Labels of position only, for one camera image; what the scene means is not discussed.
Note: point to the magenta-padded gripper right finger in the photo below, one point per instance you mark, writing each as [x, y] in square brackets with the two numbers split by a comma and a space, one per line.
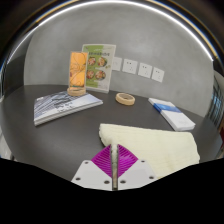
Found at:
[135, 175]

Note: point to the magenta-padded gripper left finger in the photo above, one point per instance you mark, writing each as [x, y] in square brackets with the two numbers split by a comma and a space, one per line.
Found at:
[95, 175]

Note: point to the cream ribbed towel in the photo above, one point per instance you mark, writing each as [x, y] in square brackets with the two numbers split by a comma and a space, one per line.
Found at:
[156, 146]

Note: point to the white book with blue band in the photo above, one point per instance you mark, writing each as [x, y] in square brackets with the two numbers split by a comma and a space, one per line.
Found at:
[173, 115]

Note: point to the grey photo cover book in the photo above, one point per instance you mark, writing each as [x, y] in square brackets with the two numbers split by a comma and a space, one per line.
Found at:
[63, 106]

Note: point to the beige tape roll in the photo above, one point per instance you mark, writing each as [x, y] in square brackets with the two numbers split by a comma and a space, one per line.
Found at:
[125, 99]

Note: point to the acrylic sign on wooden base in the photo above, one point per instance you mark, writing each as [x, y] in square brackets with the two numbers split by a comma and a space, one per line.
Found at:
[78, 71]

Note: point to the black-framed glass partition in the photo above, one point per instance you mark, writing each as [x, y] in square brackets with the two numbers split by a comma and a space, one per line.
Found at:
[216, 106]

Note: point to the green food menu stand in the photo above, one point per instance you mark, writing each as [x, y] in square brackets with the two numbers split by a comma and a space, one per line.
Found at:
[100, 66]

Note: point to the ceiling light strip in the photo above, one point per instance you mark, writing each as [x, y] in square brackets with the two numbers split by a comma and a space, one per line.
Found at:
[110, 2]

